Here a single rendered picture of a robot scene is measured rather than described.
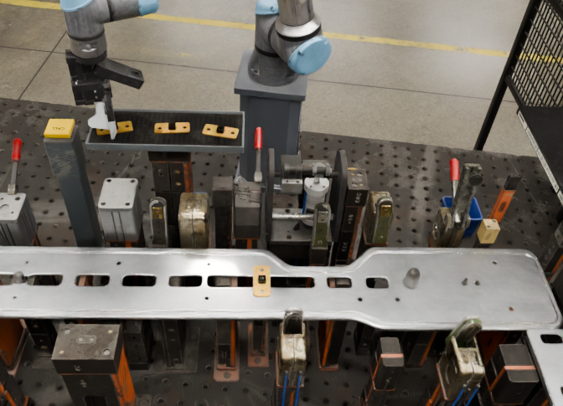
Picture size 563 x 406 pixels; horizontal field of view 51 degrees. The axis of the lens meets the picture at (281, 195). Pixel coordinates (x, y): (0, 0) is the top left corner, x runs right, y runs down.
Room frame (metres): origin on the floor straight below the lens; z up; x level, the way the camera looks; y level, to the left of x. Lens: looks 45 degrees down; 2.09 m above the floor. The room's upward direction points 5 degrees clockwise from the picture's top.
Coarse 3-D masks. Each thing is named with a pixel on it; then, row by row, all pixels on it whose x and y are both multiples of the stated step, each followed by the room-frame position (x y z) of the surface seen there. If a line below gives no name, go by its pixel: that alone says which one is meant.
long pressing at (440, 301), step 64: (0, 256) 0.81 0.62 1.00; (64, 256) 0.82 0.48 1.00; (128, 256) 0.84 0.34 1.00; (192, 256) 0.85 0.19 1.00; (256, 256) 0.87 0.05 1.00; (384, 256) 0.90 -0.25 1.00; (448, 256) 0.91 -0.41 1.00; (512, 256) 0.93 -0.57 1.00; (320, 320) 0.72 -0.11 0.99; (384, 320) 0.72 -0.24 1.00; (448, 320) 0.73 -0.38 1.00; (512, 320) 0.75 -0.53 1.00
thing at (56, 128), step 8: (56, 120) 1.11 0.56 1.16; (64, 120) 1.11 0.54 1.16; (72, 120) 1.12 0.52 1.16; (48, 128) 1.08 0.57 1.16; (56, 128) 1.08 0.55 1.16; (64, 128) 1.08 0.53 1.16; (72, 128) 1.09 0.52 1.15; (48, 136) 1.06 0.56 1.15; (56, 136) 1.06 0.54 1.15; (64, 136) 1.06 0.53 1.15
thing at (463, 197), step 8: (464, 168) 1.00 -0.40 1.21; (472, 168) 1.00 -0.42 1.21; (480, 168) 0.99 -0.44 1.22; (464, 176) 0.99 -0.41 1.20; (472, 176) 0.97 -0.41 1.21; (480, 176) 0.97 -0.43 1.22; (464, 184) 0.98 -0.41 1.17; (472, 184) 0.96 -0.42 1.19; (456, 192) 1.00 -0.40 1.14; (464, 192) 0.99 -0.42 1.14; (472, 192) 0.98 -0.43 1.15; (456, 200) 0.98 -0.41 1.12; (464, 200) 0.99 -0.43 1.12; (472, 200) 0.98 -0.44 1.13; (456, 208) 0.97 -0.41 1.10; (464, 208) 0.98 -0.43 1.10; (464, 216) 0.97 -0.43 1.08; (464, 224) 0.97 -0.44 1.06
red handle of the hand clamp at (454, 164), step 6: (450, 162) 1.09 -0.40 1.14; (456, 162) 1.09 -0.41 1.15; (450, 168) 1.08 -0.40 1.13; (456, 168) 1.08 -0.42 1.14; (450, 174) 1.07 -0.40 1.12; (456, 174) 1.06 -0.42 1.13; (456, 180) 1.05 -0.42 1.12; (456, 186) 1.04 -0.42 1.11; (456, 216) 0.98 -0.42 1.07; (456, 222) 0.97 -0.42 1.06
